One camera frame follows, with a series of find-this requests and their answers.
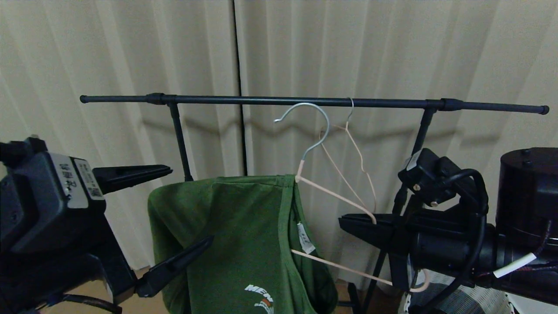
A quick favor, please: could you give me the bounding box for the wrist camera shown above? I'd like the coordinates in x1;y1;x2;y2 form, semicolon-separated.
398;147;480;208
0;136;90;255

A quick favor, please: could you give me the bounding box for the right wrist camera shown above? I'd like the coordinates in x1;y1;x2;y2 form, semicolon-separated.
398;147;480;208

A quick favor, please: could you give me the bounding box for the black clothes rack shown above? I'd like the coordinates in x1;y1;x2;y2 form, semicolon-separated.
80;92;550;314

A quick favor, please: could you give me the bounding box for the pink clothes hanger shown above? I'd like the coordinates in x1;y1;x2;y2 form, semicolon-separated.
273;102;431;293
320;97;378;224

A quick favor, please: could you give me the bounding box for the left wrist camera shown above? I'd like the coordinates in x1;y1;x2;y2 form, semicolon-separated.
0;136;90;255

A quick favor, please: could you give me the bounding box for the white laundry basket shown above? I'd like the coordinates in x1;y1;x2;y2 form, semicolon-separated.
401;270;521;314

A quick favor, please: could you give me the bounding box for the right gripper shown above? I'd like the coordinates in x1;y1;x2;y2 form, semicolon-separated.
387;195;497;293

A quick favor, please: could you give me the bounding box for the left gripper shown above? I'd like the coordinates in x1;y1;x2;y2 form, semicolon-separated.
0;159;214;313

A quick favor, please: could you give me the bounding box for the green printed shirt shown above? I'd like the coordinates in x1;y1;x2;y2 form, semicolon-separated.
147;174;339;314

